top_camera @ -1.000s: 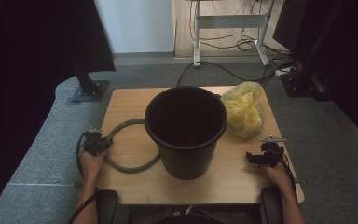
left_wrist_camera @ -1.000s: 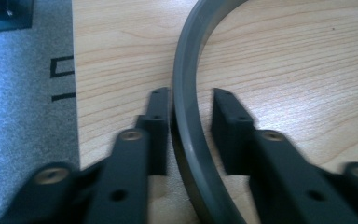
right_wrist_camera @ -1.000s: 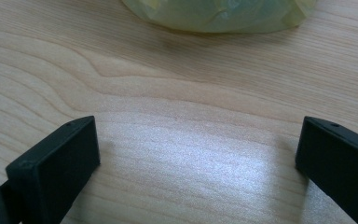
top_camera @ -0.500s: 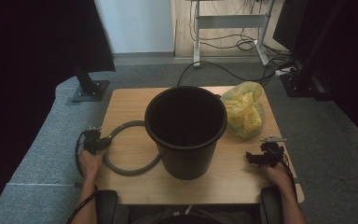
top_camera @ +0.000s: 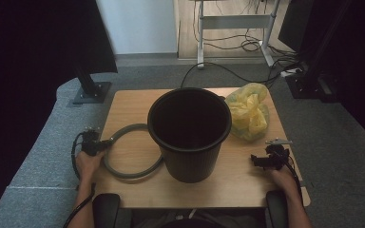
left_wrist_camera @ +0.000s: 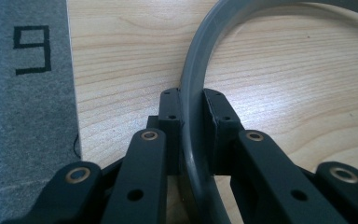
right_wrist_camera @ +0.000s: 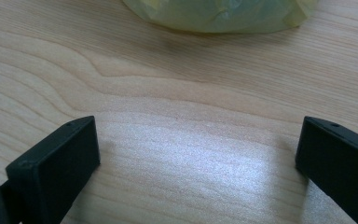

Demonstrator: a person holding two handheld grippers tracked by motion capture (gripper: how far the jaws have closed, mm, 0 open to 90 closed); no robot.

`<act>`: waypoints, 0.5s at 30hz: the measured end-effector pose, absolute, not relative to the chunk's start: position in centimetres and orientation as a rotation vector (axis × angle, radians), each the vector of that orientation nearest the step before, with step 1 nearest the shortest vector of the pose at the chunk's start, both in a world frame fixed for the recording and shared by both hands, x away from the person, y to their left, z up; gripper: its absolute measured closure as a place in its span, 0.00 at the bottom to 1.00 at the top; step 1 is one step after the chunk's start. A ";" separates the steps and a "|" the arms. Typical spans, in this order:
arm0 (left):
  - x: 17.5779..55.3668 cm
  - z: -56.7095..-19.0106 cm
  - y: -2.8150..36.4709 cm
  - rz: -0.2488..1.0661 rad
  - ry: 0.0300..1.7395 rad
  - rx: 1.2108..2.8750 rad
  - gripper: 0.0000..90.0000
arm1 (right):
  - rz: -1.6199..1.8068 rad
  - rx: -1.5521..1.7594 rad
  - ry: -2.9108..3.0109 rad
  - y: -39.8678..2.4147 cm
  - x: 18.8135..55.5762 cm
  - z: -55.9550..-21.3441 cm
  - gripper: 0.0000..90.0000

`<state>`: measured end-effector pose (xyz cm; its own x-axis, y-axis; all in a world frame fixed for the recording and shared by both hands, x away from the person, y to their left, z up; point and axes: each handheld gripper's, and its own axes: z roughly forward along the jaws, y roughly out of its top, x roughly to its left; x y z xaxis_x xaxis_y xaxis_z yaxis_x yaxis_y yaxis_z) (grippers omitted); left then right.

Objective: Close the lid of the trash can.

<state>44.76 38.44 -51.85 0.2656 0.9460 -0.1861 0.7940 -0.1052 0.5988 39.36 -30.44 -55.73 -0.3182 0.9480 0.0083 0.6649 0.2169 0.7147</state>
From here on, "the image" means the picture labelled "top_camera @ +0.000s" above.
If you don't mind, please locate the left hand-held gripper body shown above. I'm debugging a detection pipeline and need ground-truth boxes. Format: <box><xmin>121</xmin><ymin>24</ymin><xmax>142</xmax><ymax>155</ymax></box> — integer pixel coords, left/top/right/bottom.
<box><xmin>80</xmin><ymin>126</ymin><xmax>104</xmax><ymax>157</ymax></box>

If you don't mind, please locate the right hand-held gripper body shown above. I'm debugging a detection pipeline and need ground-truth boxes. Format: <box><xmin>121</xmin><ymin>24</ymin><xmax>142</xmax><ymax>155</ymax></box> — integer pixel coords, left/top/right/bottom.
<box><xmin>265</xmin><ymin>138</ymin><xmax>293</xmax><ymax>171</ymax></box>

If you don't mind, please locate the grey bin ring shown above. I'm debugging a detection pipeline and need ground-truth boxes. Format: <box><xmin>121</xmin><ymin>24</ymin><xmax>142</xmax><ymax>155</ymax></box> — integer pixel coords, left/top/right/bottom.
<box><xmin>103</xmin><ymin>123</ymin><xmax>165</xmax><ymax>180</ymax></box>

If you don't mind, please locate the yellow garbage bag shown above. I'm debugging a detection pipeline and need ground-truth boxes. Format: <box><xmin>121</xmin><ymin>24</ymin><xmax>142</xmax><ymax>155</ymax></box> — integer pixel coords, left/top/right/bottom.
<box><xmin>223</xmin><ymin>83</ymin><xmax>271</xmax><ymax>142</ymax></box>

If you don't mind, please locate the black trash bin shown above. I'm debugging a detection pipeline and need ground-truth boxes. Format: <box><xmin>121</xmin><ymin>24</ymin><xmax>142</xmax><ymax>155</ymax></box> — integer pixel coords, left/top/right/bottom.
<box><xmin>146</xmin><ymin>87</ymin><xmax>233</xmax><ymax>184</ymax></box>

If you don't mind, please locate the person's left hand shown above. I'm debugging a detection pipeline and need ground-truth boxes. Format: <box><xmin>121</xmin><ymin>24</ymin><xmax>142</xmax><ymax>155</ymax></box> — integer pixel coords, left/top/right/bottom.
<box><xmin>75</xmin><ymin>151</ymin><xmax>106</xmax><ymax>183</ymax></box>

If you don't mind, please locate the person's right hand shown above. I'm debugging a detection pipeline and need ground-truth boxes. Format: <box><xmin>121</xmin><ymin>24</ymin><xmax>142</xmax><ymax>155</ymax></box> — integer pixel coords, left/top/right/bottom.
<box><xmin>269</xmin><ymin>166</ymin><xmax>298</xmax><ymax>195</ymax></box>

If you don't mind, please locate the black chair armrest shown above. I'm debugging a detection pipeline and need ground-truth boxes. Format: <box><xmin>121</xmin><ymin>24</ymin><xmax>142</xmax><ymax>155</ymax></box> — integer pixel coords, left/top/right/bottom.
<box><xmin>92</xmin><ymin>193</ymin><xmax>122</xmax><ymax>228</ymax></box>
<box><xmin>265</xmin><ymin>190</ymin><xmax>289</xmax><ymax>228</ymax></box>

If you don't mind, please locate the black stand base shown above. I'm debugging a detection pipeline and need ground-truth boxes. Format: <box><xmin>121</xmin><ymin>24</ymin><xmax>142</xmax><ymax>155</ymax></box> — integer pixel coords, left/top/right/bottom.
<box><xmin>284</xmin><ymin>70</ymin><xmax>341</xmax><ymax>103</ymax></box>

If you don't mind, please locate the person's dark clothing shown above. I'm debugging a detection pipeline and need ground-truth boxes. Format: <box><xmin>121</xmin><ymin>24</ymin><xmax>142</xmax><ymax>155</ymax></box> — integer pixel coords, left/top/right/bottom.
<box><xmin>129</xmin><ymin>208</ymin><xmax>267</xmax><ymax>228</ymax></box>

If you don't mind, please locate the black curtain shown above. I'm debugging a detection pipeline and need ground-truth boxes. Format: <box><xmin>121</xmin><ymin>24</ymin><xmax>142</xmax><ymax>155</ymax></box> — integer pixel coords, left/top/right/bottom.
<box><xmin>0</xmin><ymin>0</ymin><xmax>119</xmax><ymax>222</ymax></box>
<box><xmin>298</xmin><ymin>0</ymin><xmax>365</xmax><ymax>148</ymax></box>

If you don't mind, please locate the black monitor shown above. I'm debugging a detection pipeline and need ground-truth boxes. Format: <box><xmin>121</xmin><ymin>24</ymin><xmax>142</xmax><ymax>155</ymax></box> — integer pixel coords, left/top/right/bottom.
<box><xmin>278</xmin><ymin>0</ymin><xmax>318</xmax><ymax>53</ymax></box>

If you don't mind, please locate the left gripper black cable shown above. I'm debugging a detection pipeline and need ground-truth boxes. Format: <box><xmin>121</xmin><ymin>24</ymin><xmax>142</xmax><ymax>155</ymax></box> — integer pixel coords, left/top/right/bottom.
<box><xmin>62</xmin><ymin>132</ymin><xmax>97</xmax><ymax>228</ymax></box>

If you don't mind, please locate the black stand with base plate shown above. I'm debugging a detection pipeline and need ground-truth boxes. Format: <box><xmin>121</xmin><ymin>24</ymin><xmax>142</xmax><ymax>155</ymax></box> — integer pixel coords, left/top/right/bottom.
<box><xmin>71</xmin><ymin>61</ymin><xmax>112</xmax><ymax>105</ymax></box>

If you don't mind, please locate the long black floor cable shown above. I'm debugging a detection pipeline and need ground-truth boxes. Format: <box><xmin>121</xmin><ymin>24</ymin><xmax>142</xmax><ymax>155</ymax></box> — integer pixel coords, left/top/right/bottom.
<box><xmin>180</xmin><ymin>61</ymin><xmax>281</xmax><ymax>89</ymax></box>

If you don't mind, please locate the bundle of floor cables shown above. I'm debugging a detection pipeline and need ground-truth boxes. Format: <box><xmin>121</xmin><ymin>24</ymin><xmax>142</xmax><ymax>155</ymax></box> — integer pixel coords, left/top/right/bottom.
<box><xmin>192</xmin><ymin>0</ymin><xmax>300</xmax><ymax>72</ymax></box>

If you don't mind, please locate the grey metal desk frame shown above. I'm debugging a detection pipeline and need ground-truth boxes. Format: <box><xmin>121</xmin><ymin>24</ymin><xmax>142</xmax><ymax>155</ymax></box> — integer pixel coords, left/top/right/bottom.
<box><xmin>196</xmin><ymin>0</ymin><xmax>281</xmax><ymax>67</ymax></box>

